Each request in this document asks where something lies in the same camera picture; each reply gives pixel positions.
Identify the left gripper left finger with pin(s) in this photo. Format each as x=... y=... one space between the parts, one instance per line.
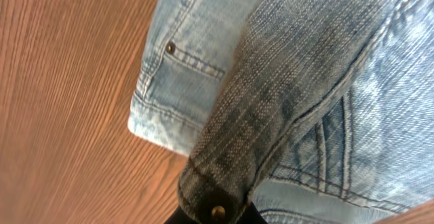
x=179 y=217

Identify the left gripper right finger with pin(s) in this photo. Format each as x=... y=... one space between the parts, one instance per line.
x=251 y=216

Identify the light blue denim shorts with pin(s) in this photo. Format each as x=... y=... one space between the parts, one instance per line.
x=315 y=111

